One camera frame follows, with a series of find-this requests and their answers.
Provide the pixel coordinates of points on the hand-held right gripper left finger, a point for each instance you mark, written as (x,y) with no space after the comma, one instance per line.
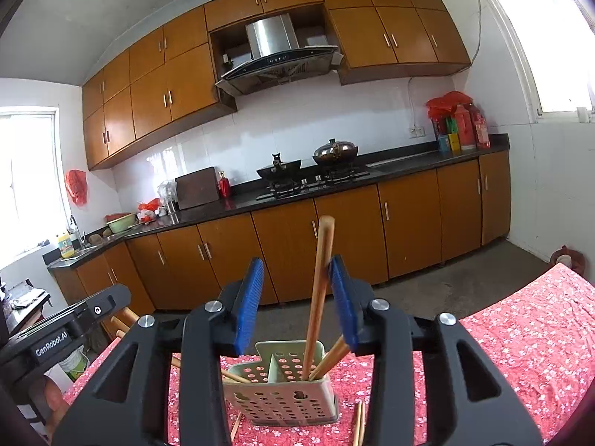
(246,311)

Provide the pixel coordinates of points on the dark wooden cutting board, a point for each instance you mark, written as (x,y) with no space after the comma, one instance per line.
(197,188)

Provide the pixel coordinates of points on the hanging red plastic bag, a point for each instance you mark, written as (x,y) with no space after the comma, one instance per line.
(76,186)

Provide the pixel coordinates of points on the brown clay jar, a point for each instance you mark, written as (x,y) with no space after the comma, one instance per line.
(567,259)

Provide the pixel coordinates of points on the metal sink faucet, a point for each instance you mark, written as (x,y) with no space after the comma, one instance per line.
(76,230)

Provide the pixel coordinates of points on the window with white frame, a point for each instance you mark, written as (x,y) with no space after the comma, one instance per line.
(548,32)

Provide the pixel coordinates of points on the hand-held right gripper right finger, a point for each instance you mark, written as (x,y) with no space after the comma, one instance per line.
(346,311)

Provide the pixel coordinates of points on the pale green perforated utensil holder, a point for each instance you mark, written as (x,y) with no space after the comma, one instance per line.
(283,395)

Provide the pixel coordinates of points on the red oil bottle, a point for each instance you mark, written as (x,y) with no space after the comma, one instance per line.
(481,128)
(462,130)

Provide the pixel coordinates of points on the black wok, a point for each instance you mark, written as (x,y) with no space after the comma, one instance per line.
(279,169)

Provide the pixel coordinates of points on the red floral tablecloth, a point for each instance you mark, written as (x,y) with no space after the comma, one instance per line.
(502,348)

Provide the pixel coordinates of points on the green basin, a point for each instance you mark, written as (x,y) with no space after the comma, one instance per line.
(122,224)

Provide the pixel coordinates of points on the white and green bucket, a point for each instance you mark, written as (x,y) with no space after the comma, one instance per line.
(74,366)

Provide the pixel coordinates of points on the red and white plastic bag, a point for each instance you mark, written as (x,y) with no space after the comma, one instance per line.
(148,209)

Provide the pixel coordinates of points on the person's left hand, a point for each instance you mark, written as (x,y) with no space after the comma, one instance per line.
(56,404)

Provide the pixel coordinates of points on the black gas stove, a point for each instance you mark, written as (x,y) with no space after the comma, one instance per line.
(316,181)

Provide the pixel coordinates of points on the steel range hood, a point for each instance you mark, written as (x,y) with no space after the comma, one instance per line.
(274,51)

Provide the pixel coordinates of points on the black kitchen countertop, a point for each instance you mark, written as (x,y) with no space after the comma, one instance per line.
(409,160)

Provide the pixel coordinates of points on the wooden wall cabinets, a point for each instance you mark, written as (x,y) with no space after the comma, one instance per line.
(279,46)

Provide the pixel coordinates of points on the window beside sink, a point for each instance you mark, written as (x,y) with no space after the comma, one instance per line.
(28,186)

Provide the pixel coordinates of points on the wooden base cabinets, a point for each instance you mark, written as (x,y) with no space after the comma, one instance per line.
(409,223)

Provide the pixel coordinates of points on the white wall outlet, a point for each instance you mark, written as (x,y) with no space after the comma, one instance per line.
(417,131)

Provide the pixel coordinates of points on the colourful seasoning boxes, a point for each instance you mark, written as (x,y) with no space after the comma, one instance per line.
(448,139)

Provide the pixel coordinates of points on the wooden chopstick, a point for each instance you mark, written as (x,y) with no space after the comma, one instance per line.
(332,357)
(236,425)
(320,288)
(362,422)
(356,422)

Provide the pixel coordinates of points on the yellow detergent bottle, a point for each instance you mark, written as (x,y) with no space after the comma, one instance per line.
(66,247)

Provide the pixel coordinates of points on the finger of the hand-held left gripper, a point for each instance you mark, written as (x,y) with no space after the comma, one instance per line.
(104,304)

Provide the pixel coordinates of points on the dark pot with lid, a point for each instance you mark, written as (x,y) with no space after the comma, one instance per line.
(335,152)

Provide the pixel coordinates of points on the steel cup with clear bag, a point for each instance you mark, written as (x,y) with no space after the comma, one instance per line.
(168,197)

